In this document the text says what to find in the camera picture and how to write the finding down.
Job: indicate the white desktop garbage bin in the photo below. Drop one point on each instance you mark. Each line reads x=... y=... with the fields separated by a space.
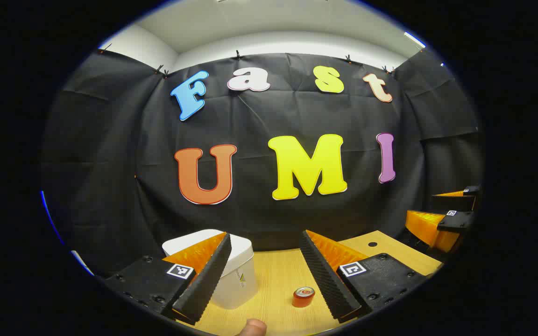
x=238 y=275

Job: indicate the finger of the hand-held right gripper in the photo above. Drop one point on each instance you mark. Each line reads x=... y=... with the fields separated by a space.
x=456 y=203
x=456 y=221

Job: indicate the red pop can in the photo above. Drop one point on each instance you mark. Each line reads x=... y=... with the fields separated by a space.
x=302 y=298

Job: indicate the wooden desktop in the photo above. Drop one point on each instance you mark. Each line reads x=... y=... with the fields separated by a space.
x=278 y=275

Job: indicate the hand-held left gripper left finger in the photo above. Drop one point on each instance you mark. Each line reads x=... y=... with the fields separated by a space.
x=208 y=280

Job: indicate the black backdrop cloth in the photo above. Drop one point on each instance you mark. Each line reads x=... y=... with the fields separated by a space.
x=250 y=121

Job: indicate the white box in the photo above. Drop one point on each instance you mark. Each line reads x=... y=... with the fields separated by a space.
x=81 y=262

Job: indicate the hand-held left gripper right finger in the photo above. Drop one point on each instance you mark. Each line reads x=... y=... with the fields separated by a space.
x=327 y=280

